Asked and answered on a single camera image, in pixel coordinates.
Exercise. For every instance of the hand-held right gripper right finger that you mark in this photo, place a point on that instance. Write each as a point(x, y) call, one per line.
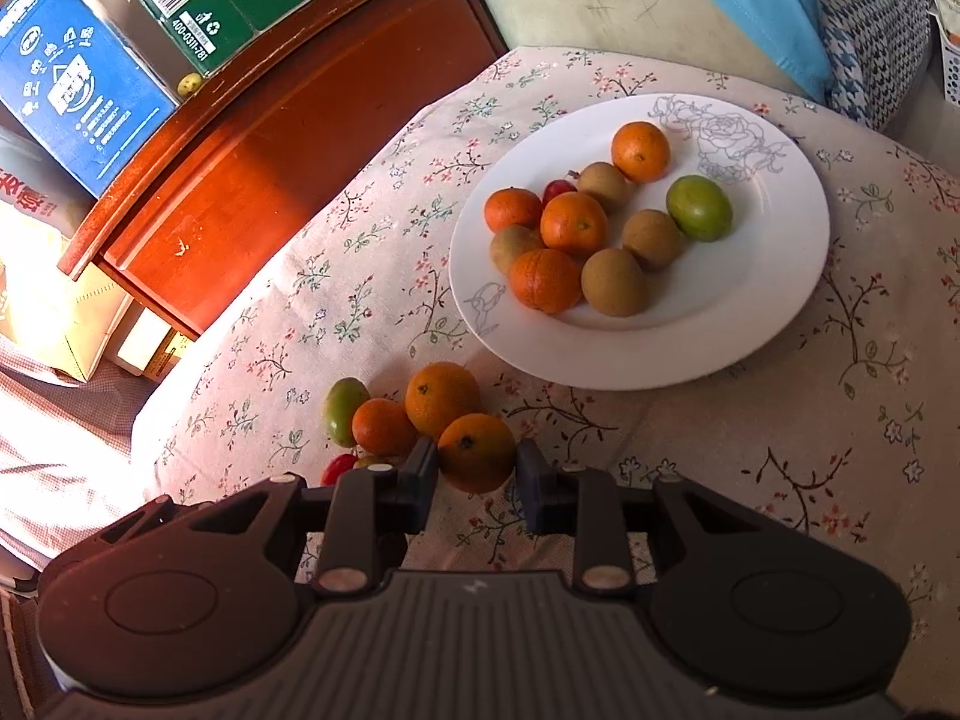
point(529, 487)

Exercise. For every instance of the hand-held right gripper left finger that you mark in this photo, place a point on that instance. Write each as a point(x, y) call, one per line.
point(424, 474)

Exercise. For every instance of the orange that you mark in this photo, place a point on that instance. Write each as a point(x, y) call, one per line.
point(511, 210)
point(546, 281)
point(477, 454)
point(442, 397)
point(382, 427)
point(640, 151)
point(573, 223)

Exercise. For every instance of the brown kiwi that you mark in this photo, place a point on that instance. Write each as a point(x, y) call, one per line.
point(604, 186)
point(652, 238)
point(513, 246)
point(615, 282)

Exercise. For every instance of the small red fruit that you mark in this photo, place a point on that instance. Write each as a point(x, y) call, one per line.
point(339, 469)
point(558, 190)

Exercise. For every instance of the white plate with line drawings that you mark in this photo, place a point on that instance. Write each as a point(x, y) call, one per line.
point(757, 270)

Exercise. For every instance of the small white box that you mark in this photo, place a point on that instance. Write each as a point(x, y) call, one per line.
point(142, 337)

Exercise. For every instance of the red-brown wooden cabinet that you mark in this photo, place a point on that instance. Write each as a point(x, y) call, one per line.
point(285, 165)

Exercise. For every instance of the plain cardboard box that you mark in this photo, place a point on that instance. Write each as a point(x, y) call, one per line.
point(82, 330)

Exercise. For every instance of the pink checked cloth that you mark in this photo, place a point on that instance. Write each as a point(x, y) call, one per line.
point(52, 427)

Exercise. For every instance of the small yellow-green fruit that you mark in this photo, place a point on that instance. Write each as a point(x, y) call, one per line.
point(190, 84)

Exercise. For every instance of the pale green cushion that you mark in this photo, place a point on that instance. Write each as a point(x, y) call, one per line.
point(600, 7)

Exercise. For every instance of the white sack with red print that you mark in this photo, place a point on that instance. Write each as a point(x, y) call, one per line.
point(30, 187)

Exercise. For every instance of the blue cardboard box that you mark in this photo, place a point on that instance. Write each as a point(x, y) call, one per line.
point(75, 90)

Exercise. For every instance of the blue houndstooth cloth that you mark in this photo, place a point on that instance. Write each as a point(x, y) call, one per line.
point(870, 30)

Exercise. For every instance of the white plastic basket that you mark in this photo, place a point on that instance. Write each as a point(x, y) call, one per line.
point(951, 64)

